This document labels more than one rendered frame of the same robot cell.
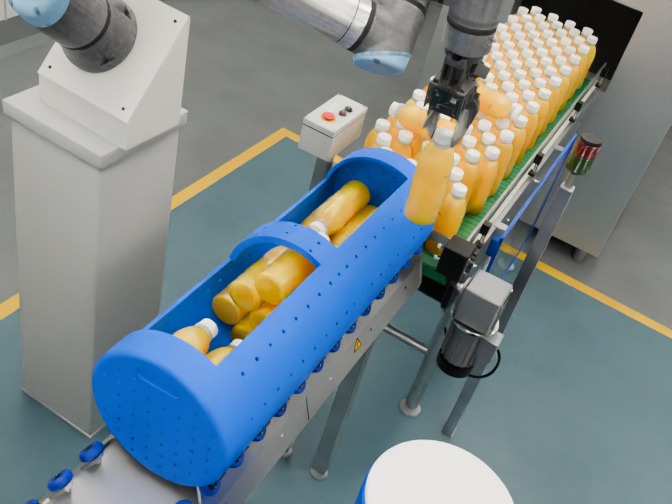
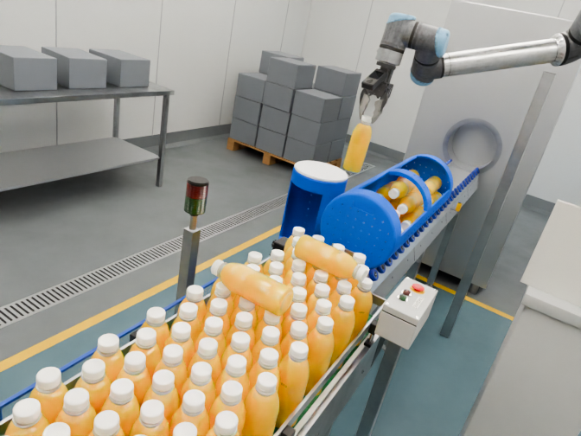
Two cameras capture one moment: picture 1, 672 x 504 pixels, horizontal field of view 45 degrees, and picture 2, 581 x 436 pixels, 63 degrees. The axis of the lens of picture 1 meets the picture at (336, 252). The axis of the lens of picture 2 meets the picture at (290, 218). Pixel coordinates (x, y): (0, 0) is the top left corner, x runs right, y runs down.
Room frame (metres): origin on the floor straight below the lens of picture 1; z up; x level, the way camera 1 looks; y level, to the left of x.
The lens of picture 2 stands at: (3.20, -0.14, 1.77)
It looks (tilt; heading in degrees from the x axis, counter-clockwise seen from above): 24 degrees down; 186
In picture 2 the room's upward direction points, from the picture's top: 12 degrees clockwise
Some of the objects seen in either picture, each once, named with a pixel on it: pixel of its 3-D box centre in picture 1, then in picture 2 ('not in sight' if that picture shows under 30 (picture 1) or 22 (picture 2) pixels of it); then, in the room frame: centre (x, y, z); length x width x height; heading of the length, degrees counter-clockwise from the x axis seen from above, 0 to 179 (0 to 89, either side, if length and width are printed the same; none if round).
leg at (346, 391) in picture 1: (339, 413); not in sight; (1.62, -0.14, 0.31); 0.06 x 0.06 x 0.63; 70
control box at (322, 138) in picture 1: (333, 126); (407, 310); (2.00, 0.11, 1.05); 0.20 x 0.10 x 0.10; 160
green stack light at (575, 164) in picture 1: (580, 161); (195, 202); (1.95, -0.57, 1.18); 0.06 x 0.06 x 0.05
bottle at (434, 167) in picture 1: (430, 179); (358, 145); (1.41, -0.15, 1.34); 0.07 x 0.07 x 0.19
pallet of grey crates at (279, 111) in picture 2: not in sight; (292, 112); (-2.49, -1.02, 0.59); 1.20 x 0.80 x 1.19; 69
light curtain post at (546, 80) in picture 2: not in sight; (490, 219); (0.41, 0.71, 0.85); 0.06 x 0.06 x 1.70; 70
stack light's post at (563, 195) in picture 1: (499, 325); (175, 368); (1.95, -0.57, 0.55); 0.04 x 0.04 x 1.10; 70
